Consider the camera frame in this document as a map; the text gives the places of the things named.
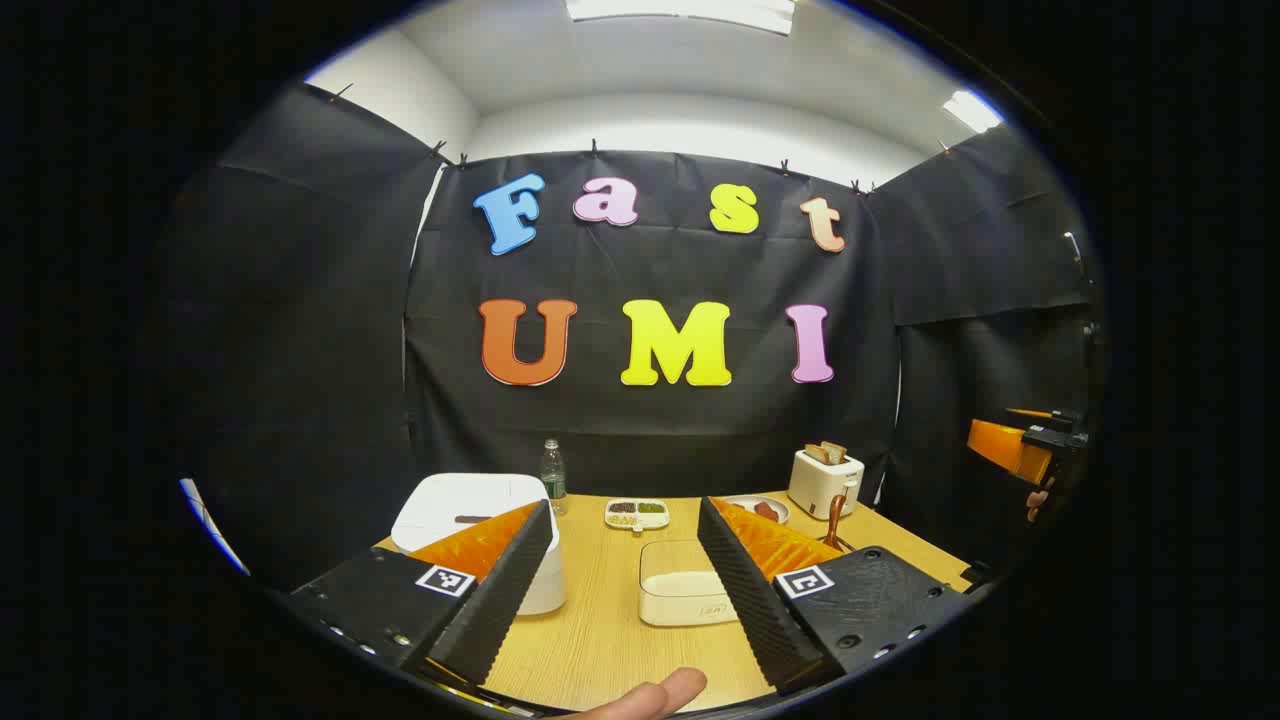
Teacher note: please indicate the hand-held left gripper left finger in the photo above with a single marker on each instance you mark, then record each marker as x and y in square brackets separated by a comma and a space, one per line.
[500, 600]

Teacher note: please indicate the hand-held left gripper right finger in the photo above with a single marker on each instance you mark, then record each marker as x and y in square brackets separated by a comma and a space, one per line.
[760, 610]

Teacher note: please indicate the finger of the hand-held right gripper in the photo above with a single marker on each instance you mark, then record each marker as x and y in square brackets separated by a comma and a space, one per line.
[1005, 448]
[1028, 413]

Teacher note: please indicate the white rice cooker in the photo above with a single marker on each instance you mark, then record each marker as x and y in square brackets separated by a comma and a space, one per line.
[450, 500]

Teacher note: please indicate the brown wooden spoon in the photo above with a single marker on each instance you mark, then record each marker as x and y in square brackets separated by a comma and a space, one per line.
[834, 520]

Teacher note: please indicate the white rice box clear lid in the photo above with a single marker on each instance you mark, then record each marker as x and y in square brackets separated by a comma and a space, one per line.
[680, 590]

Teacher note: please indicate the brown meat piece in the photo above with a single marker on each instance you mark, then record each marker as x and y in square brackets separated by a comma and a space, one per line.
[766, 511]

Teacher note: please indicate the white round plate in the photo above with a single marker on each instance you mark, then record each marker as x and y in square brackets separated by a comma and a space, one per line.
[780, 505]

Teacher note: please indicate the clear plastic water bottle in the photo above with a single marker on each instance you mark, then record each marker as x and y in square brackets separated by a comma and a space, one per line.
[554, 480]

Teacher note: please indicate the white toaster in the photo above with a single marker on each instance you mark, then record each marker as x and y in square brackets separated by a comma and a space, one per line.
[820, 485]

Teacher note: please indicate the white divided bean dish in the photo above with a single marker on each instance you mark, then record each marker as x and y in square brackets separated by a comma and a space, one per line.
[637, 513]

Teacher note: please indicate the toast bread slice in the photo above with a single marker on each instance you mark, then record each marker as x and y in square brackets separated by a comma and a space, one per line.
[836, 451]
[815, 454]

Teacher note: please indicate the black backdrop cloth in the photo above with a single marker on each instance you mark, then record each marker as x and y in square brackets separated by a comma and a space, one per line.
[650, 430]

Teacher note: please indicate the ceiling light panel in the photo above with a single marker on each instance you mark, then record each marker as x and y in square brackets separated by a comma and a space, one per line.
[972, 110]

